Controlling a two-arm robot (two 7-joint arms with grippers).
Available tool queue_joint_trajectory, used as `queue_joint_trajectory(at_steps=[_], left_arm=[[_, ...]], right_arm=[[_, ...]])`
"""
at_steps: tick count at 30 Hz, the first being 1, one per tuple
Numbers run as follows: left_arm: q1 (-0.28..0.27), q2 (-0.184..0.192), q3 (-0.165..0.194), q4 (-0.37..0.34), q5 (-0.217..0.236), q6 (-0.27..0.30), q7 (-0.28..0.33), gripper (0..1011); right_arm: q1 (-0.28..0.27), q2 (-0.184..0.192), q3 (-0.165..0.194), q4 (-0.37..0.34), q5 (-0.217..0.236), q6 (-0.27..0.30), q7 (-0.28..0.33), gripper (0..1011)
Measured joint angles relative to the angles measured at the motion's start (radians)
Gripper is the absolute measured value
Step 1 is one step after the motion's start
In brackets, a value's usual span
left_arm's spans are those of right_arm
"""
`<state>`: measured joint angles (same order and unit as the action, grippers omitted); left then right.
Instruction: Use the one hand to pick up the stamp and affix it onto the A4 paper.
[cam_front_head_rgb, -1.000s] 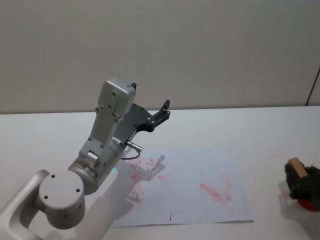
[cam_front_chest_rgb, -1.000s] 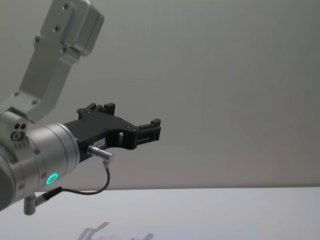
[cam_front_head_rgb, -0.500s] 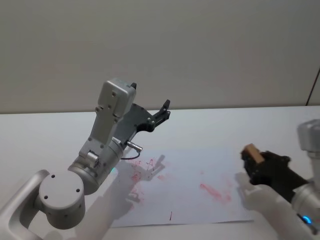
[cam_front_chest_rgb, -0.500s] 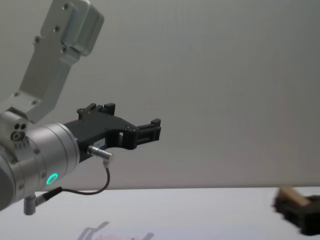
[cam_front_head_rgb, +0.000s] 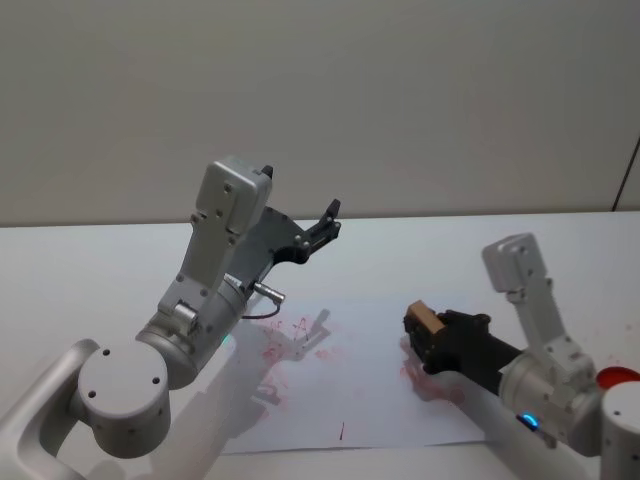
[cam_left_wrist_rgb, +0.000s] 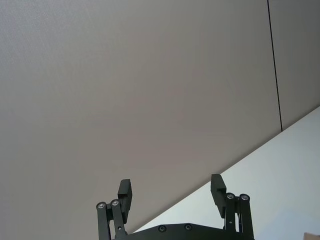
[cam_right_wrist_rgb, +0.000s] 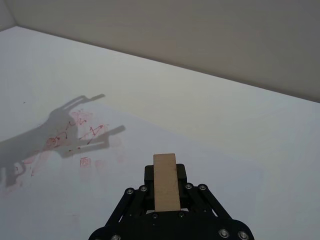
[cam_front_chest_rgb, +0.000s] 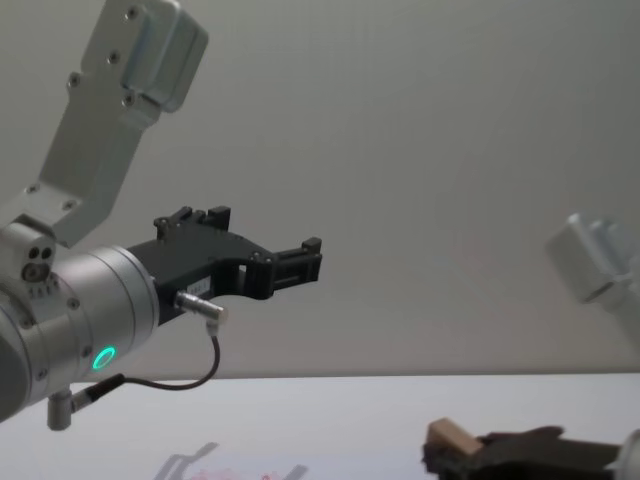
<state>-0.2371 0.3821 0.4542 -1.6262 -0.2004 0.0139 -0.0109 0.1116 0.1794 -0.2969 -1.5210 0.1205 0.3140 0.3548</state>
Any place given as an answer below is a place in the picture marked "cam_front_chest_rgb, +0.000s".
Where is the thin dark wrist cable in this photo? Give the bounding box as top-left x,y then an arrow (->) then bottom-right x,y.
69,293 -> 230,409

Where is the white curtain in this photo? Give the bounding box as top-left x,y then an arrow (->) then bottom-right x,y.
0,0 -> 640,387

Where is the white table cloth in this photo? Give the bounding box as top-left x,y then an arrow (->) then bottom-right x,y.
0,370 -> 640,480

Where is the small tan block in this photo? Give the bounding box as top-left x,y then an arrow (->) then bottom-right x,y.
424,417 -> 482,457

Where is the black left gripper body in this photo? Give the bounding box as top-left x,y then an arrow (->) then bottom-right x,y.
127,222 -> 275,327

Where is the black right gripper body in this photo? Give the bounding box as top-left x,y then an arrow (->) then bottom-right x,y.
449,424 -> 624,480

